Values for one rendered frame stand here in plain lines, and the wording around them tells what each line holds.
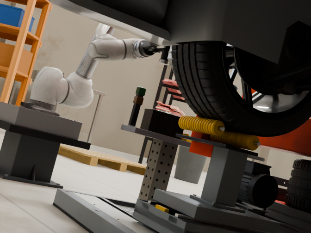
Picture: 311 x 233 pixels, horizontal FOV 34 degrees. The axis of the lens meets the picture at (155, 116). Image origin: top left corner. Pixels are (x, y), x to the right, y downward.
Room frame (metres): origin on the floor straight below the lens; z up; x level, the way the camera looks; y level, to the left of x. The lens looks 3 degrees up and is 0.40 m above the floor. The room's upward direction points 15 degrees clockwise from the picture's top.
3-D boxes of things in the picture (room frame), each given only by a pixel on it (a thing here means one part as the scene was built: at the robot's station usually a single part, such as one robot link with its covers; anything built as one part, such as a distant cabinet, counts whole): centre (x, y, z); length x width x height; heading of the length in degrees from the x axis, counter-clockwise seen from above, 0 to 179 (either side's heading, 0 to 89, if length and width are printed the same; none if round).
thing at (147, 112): (2.71, -0.05, 0.51); 0.20 x 0.14 x 0.13; 110
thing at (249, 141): (1.96, -0.32, 0.49); 0.29 x 0.06 x 0.06; 29
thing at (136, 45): (2.43, 0.14, 0.83); 0.09 x 0.06 x 0.09; 119
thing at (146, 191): (2.74, -0.09, 0.21); 0.10 x 0.10 x 0.42; 29
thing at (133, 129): (2.72, -0.06, 0.44); 0.43 x 0.17 x 0.03; 119
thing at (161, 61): (2.23, 0.03, 0.83); 0.04 x 0.04 x 0.16
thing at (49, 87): (2.99, 0.66, 0.57); 0.18 x 0.16 x 0.22; 133
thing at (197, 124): (1.96, -0.18, 0.51); 0.29 x 0.06 x 0.06; 29
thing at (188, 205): (1.96, -0.32, 0.32); 0.40 x 0.30 x 0.28; 119
